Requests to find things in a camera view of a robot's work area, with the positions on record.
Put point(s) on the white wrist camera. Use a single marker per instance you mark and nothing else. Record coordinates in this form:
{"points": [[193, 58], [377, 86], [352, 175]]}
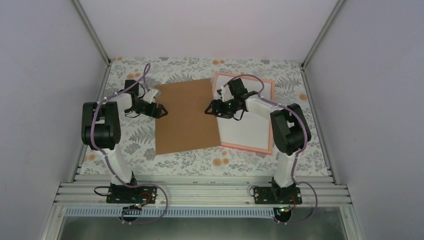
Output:
{"points": [[150, 96], [224, 94]]}

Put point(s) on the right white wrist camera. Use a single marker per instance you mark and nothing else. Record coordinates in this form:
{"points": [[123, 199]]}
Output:
{"points": [[224, 94]]}

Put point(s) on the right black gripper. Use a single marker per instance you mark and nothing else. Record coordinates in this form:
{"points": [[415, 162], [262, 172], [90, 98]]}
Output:
{"points": [[215, 103]]}

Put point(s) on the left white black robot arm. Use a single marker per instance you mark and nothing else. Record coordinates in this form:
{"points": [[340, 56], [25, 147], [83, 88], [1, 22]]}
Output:
{"points": [[101, 132]]}

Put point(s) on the brown cardboard backing board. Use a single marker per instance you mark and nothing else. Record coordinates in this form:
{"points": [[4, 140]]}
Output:
{"points": [[186, 126]]}

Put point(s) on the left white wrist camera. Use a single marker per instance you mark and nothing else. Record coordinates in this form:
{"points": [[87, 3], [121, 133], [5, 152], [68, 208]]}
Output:
{"points": [[150, 96]]}

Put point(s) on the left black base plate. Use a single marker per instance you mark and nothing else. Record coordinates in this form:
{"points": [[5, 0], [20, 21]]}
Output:
{"points": [[120, 194]]}

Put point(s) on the orange pink wooden frame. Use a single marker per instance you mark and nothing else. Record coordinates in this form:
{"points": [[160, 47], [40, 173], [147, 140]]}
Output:
{"points": [[246, 114]]}

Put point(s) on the floral patterned table mat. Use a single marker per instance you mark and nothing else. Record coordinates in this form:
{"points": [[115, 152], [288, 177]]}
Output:
{"points": [[138, 134]]}

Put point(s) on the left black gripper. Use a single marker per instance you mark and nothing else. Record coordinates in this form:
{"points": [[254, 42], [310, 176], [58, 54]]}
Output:
{"points": [[157, 114]]}

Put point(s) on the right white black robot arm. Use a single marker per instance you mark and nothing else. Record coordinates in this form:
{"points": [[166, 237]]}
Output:
{"points": [[290, 133]]}

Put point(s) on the aluminium rail base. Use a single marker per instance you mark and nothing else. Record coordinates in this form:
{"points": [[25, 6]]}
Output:
{"points": [[228, 196]]}

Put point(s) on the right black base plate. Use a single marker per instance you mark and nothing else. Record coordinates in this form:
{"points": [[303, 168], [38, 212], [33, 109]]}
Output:
{"points": [[277, 196]]}

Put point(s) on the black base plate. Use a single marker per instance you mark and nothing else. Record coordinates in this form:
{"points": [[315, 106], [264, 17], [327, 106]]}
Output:
{"points": [[120, 194], [277, 196]]}

